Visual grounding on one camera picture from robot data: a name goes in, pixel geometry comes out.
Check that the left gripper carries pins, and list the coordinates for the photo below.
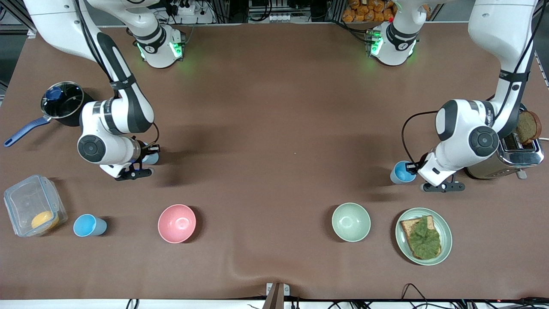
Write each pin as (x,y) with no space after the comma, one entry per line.
(420,165)

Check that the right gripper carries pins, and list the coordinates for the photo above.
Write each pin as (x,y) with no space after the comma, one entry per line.
(146,150)

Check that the light blue cup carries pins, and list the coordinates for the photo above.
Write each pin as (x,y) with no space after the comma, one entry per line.
(151,159)
(88,225)
(399,174)

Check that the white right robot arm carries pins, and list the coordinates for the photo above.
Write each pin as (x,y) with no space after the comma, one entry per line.
(124,107)

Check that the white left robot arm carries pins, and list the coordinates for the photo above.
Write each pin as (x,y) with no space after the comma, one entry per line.
(502,25)

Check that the brown bread slice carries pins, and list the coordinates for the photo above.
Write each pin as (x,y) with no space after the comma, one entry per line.
(406,226)

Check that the green lettuce leaf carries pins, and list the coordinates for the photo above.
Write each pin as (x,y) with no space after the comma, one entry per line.
(424,240)

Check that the pink bowl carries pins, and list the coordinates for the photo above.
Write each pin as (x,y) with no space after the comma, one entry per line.
(176,223)

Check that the pale green plate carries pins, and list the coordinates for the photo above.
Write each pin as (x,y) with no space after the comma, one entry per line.
(446,240)

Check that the pale green bowl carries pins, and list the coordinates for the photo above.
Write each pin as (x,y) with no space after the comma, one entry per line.
(351,222)

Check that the glass lid with blue knob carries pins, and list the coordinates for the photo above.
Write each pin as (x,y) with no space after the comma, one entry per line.
(68,101)

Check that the silver toaster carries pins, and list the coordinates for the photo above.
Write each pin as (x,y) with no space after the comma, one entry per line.
(514,159)

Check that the dark toast slice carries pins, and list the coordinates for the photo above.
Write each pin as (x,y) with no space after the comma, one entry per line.
(527,128)

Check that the yellow round food piece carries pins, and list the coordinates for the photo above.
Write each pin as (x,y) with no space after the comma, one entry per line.
(44,220)

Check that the brown table cover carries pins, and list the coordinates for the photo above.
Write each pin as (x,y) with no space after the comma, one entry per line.
(274,107)

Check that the clear plastic food container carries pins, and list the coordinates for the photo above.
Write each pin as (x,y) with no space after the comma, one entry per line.
(25,201)

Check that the white power strip with plugs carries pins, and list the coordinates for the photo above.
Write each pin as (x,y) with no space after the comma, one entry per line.
(186,8)

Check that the bag of orange buns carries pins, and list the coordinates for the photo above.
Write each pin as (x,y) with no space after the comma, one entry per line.
(364,10)

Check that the metal bracket with post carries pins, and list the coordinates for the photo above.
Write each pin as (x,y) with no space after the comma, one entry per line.
(276,296)

